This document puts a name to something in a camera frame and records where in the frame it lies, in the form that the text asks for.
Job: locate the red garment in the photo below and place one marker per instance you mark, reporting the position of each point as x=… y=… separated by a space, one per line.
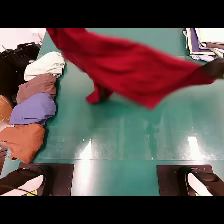
x=133 y=66

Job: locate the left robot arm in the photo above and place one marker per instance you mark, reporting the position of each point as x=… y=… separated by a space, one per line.
x=56 y=180

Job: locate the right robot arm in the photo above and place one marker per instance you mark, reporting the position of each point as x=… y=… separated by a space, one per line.
x=168 y=180

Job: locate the lavender garment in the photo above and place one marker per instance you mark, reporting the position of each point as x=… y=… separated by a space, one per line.
x=33 y=109

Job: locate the mauve brown garment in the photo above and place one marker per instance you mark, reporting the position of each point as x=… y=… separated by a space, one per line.
x=36 y=86

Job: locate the cream white garment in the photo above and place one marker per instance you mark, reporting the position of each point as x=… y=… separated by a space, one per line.
x=45 y=65

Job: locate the rust orange garment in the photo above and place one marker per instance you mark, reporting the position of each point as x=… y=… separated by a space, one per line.
x=23 y=140

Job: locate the black garment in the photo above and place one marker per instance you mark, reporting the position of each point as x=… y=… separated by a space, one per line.
x=13 y=70

